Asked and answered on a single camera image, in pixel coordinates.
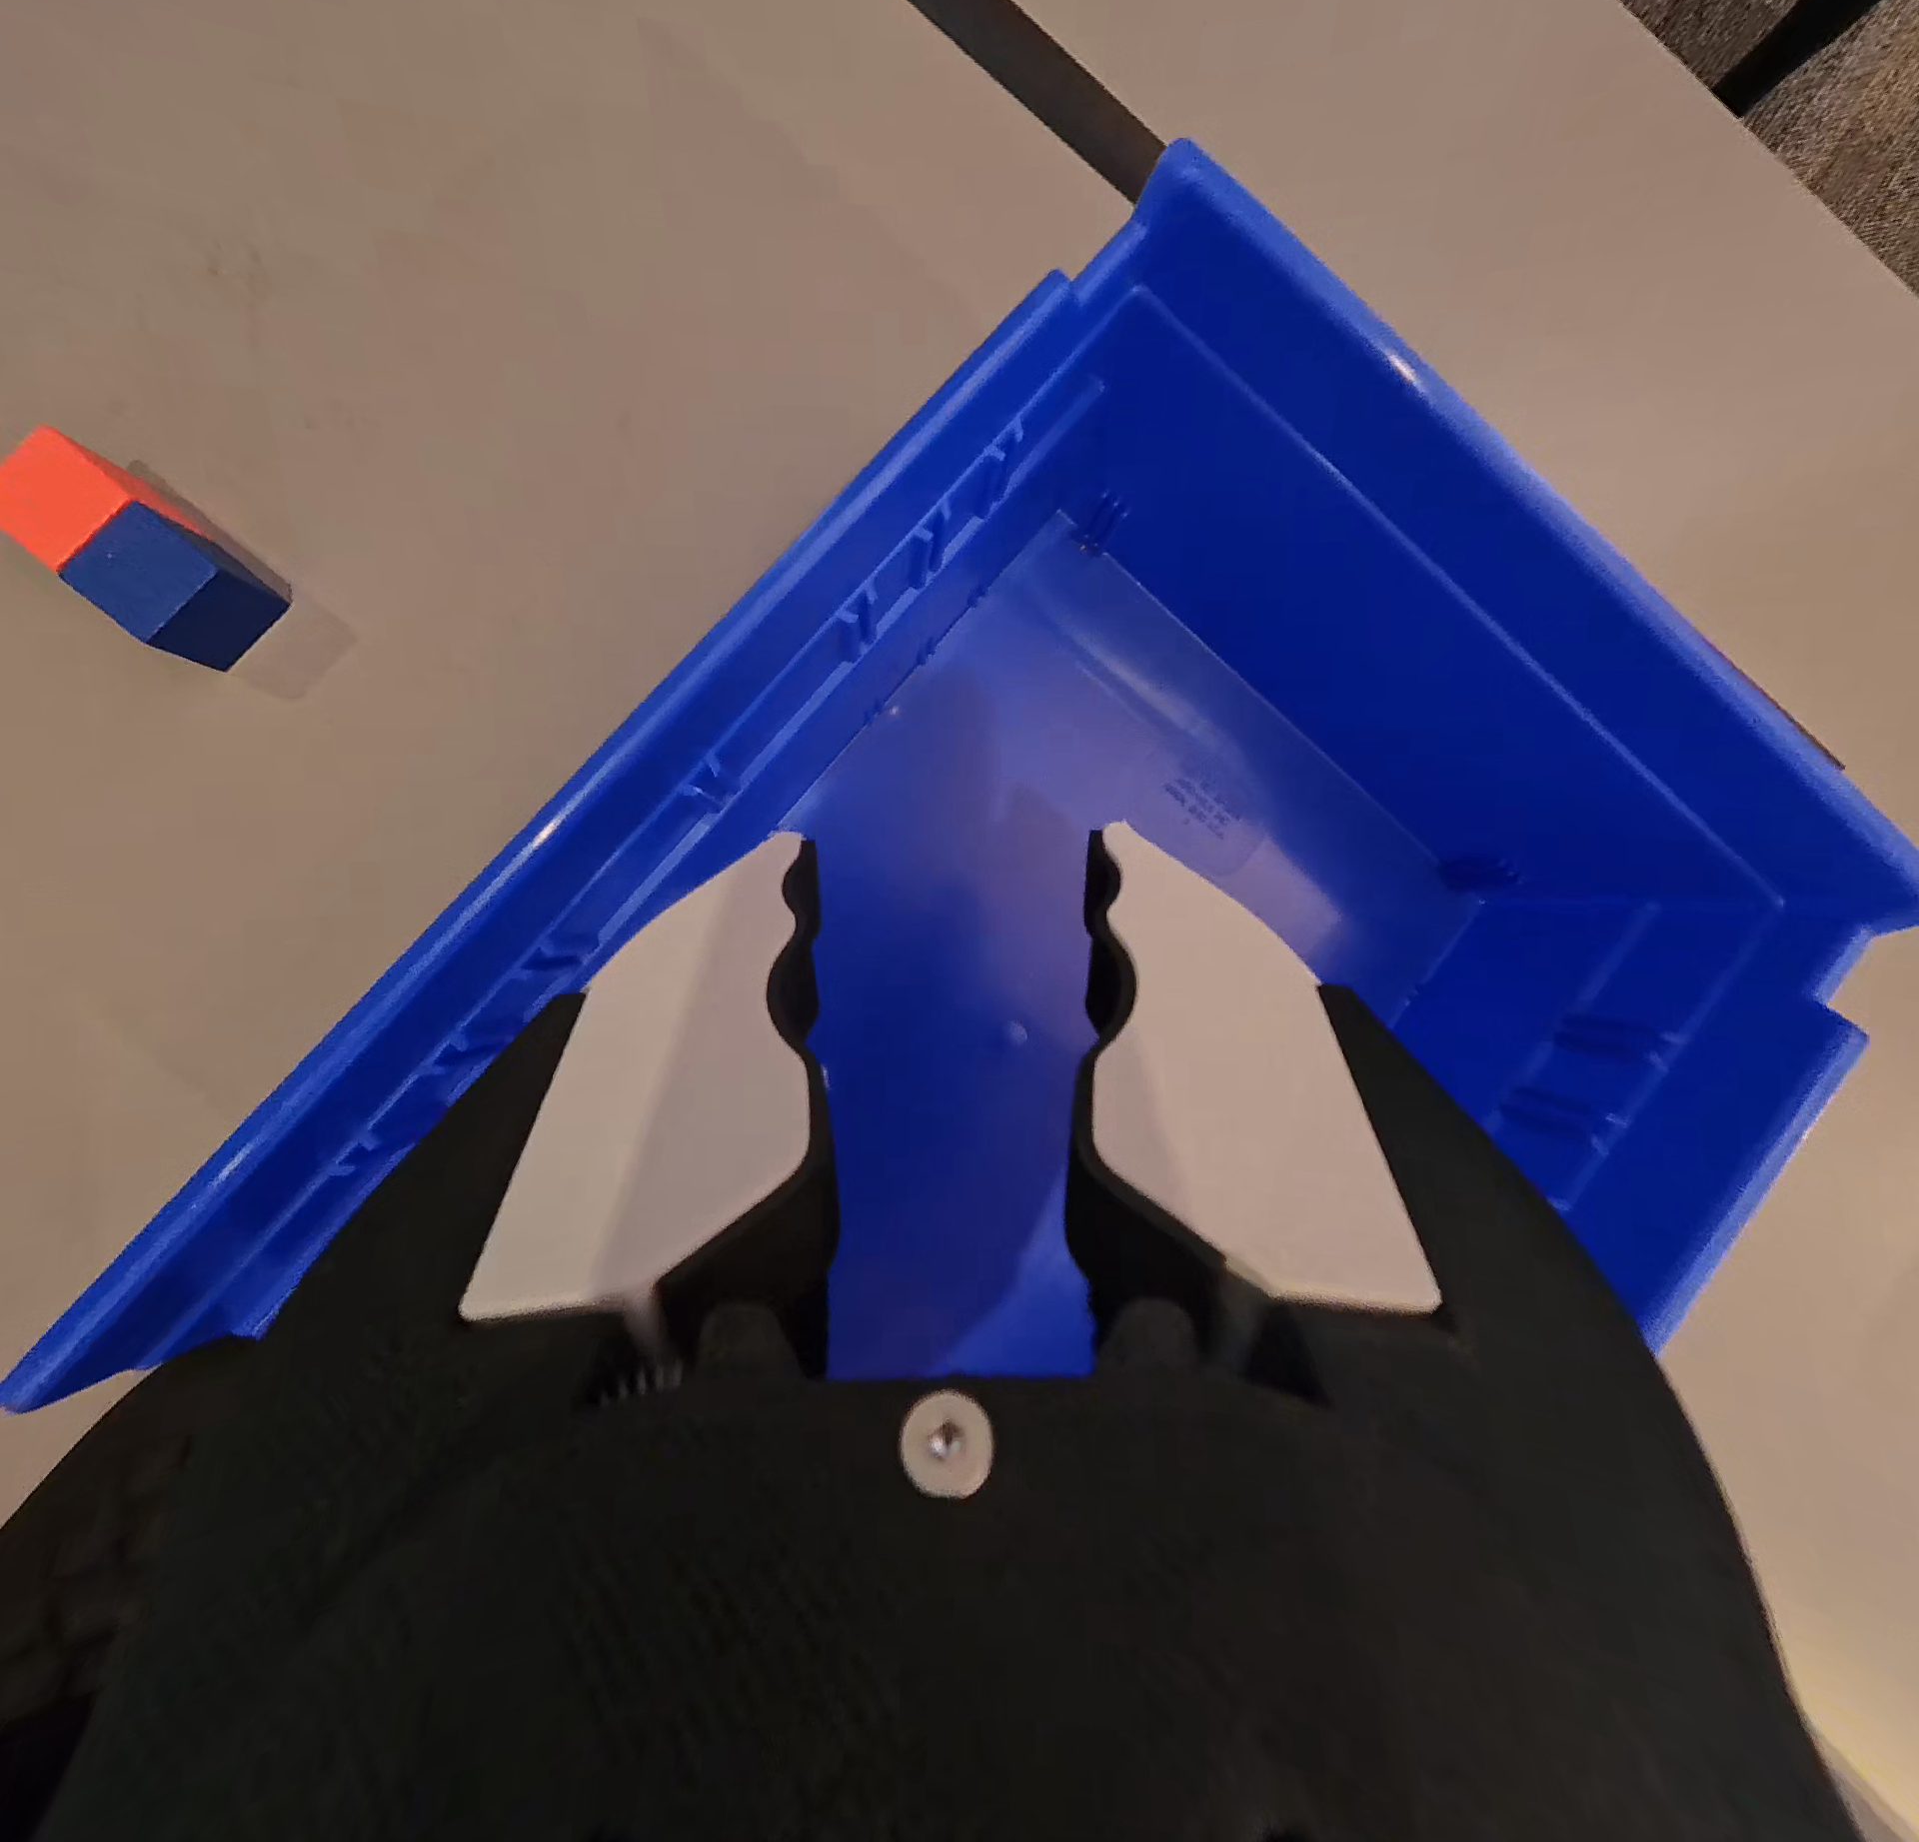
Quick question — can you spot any blue wooden cube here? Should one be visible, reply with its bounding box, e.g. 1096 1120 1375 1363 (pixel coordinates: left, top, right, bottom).
58 500 293 676

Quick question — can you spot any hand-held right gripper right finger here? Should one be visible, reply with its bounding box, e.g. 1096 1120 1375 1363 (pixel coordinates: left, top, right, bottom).
1066 827 1443 1350

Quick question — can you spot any blue plastic bin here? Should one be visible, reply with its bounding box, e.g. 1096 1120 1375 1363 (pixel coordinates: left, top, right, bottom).
0 138 1919 1416

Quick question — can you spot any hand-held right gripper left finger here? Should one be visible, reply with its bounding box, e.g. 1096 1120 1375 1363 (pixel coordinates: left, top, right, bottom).
456 832 833 1350

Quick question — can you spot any orange wooden cube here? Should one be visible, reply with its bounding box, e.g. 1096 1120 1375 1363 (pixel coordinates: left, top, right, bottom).
0 425 136 572

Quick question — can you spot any black stand foot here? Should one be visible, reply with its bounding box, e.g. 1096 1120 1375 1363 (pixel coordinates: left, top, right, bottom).
1715 0 1919 112

